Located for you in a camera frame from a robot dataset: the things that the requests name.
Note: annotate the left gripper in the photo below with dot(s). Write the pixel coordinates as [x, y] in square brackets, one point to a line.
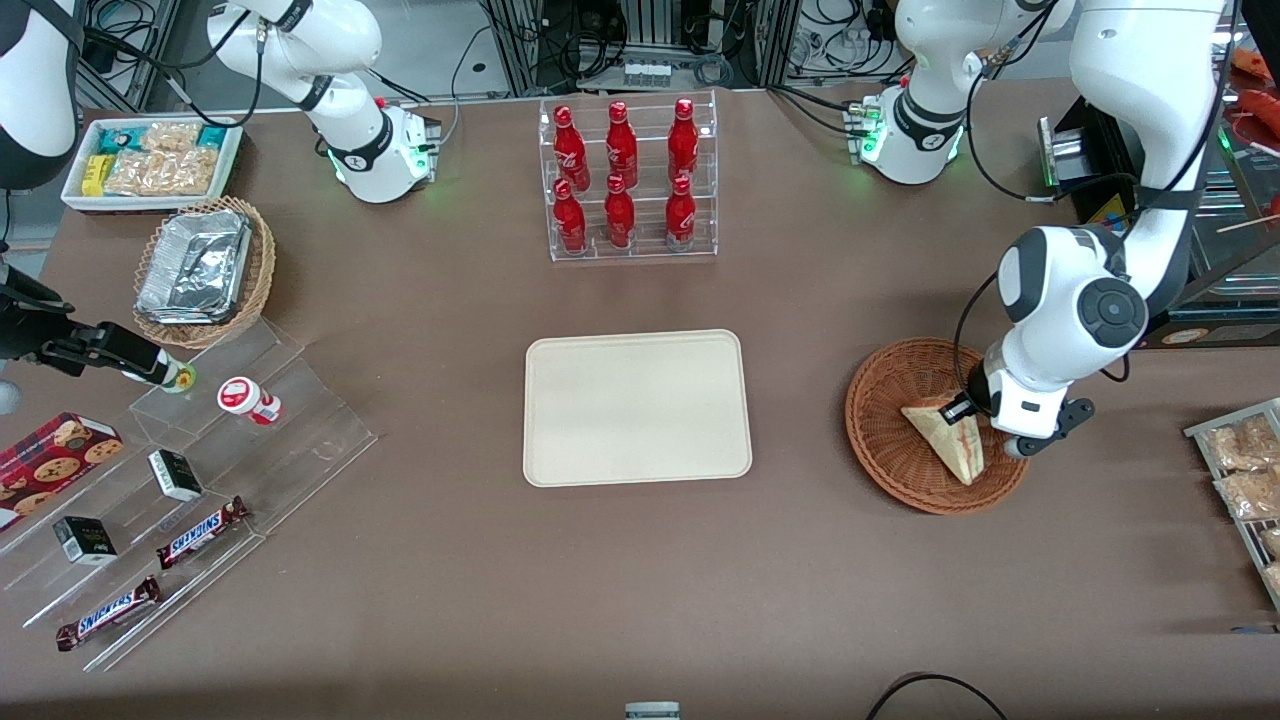
[973, 402]

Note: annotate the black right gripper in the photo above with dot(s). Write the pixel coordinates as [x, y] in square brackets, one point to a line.
[28, 337]

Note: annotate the triangle sandwich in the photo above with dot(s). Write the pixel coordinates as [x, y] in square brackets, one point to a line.
[950, 445]

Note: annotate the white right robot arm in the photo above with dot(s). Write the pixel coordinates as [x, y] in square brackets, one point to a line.
[370, 150]

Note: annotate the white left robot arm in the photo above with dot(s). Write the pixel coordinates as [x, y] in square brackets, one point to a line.
[1130, 80]

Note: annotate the brown wicker basket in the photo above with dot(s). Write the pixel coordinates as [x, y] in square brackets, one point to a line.
[890, 430]

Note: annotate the light wicker basket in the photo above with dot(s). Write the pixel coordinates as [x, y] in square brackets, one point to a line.
[258, 280]

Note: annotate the metal snack rack tray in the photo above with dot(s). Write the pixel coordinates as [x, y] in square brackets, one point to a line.
[1200, 432]

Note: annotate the cream rectangular plastic tray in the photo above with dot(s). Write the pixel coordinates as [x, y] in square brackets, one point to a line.
[640, 410]

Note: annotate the green lidded sunflower jar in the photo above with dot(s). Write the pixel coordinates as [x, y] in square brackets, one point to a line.
[182, 378]

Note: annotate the silver foil pack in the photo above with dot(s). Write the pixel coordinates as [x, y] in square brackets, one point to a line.
[195, 262]
[185, 318]

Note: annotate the red tartan cookie box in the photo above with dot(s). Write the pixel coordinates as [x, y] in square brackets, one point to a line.
[50, 460]

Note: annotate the small black carton box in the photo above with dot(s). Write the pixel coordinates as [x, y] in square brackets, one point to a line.
[175, 475]
[85, 540]

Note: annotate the white rectangular snack bin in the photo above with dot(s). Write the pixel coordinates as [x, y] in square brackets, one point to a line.
[150, 204]

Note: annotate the red lidded small jar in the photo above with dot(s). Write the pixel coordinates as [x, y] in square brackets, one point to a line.
[240, 395]

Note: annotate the yellow snack packet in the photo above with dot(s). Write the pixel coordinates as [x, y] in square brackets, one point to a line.
[95, 172]

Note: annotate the clear bag of crackers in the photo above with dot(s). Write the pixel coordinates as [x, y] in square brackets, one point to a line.
[172, 135]
[160, 172]

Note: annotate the teal snack packet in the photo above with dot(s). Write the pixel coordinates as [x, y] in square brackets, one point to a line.
[115, 138]
[212, 135]

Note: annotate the Snickers chocolate bar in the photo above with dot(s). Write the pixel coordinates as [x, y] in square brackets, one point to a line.
[200, 530]
[108, 612]

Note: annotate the clear acrylic stepped display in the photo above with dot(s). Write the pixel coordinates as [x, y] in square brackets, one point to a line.
[300, 440]

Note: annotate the clear bag of pastries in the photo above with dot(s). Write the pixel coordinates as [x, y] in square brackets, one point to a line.
[1275, 578]
[1250, 492]
[1235, 445]
[1272, 540]

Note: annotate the silver metal box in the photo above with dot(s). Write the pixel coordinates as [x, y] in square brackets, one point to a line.
[1065, 150]

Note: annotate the black glass food warmer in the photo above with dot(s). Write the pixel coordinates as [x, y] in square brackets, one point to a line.
[1230, 290]

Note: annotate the wooden skewer stick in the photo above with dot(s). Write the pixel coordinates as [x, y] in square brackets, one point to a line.
[1245, 226]

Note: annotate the red cola bottle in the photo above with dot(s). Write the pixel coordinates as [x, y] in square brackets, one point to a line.
[621, 140]
[568, 140]
[570, 220]
[680, 212]
[683, 135]
[619, 215]

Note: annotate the clear acrylic bottle rack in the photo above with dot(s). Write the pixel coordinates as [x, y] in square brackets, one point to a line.
[648, 150]

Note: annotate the white connector strip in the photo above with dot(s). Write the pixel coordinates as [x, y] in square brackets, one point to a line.
[648, 72]

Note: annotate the metal equipment rack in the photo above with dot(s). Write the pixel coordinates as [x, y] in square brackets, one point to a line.
[520, 40]

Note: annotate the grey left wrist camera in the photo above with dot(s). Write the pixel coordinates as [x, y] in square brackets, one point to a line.
[1072, 412]

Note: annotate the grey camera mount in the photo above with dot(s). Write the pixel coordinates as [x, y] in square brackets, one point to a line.
[652, 712]

